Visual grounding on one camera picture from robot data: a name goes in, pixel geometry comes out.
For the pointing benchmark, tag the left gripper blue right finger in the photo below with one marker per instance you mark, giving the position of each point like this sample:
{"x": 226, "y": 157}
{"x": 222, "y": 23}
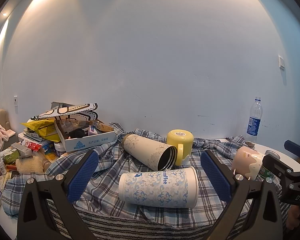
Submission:
{"x": 263, "y": 220}

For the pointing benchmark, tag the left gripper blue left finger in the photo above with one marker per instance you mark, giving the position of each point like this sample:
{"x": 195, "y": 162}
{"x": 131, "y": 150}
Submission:
{"x": 35, "y": 220}

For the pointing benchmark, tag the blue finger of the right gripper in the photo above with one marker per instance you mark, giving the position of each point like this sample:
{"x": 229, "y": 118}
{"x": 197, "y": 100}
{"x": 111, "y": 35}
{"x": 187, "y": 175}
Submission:
{"x": 292, "y": 147}
{"x": 276, "y": 166}

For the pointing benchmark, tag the white blue patterned coffee cup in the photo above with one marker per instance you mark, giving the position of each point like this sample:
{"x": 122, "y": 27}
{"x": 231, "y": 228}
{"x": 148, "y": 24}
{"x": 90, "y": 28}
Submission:
{"x": 170, "y": 189}

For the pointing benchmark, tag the right hand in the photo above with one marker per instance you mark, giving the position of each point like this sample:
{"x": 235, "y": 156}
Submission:
{"x": 293, "y": 217}

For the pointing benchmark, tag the green tin can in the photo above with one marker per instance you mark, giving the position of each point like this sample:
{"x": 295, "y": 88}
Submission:
{"x": 264, "y": 172}

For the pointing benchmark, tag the pink cream mug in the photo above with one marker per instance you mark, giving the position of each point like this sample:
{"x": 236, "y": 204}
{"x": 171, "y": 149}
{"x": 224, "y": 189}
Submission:
{"x": 247, "y": 162}

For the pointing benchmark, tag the plastic water bottle blue label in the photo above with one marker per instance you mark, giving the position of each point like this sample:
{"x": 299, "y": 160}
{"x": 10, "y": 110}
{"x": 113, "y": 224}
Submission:
{"x": 254, "y": 121}

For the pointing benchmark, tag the fluffy beige toy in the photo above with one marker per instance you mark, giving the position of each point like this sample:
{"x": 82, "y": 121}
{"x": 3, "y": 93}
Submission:
{"x": 36, "y": 163}

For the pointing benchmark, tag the blue plaid cloth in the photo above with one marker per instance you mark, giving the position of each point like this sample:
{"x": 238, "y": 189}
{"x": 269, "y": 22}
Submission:
{"x": 101, "y": 195}

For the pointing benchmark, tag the red package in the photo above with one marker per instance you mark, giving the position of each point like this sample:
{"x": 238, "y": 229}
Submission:
{"x": 32, "y": 145}

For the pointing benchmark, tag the small white bottle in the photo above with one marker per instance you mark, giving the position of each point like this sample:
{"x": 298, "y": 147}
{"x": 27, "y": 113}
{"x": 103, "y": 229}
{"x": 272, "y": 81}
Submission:
{"x": 3, "y": 169}

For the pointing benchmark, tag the white cardboard box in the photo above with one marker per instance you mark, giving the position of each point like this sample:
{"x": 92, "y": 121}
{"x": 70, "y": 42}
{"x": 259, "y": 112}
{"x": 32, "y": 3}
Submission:
{"x": 75, "y": 144}

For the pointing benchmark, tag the yellow snack bag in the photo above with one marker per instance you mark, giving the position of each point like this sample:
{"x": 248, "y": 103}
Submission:
{"x": 44, "y": 128}

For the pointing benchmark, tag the yellow mug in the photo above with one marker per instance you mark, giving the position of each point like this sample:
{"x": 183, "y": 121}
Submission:
{"x": 183, "y": 141}

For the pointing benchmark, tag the black white patterned bag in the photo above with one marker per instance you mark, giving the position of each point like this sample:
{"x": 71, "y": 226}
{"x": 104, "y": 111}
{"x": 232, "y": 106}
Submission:
{"x": 60, "y": 111}

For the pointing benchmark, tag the beige sofa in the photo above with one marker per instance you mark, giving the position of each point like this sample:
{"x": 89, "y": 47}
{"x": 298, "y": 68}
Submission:
{"x": 5, "y": 123}

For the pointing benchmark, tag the beige steel tumbler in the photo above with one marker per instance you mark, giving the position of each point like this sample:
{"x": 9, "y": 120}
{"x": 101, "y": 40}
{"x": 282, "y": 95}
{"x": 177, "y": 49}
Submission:
{"x": 158, "y": 156}

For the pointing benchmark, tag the white wall switch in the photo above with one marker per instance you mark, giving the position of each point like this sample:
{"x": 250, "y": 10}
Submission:
{"x": 281, "y": 63}

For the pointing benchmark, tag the white wall socket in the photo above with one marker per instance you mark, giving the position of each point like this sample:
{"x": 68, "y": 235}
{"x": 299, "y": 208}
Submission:
{"x": 15, "y": 101}

